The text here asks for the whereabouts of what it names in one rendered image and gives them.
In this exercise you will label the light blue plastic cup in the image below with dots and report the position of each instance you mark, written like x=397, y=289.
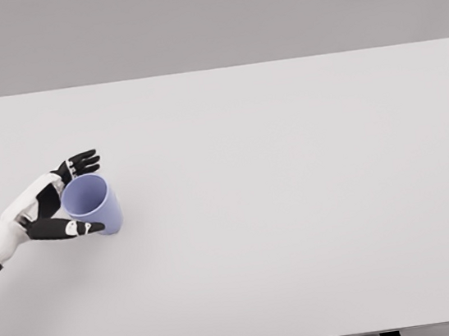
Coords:
x=99, y=209

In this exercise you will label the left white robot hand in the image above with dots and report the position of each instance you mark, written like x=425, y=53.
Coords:
x=33, y=205

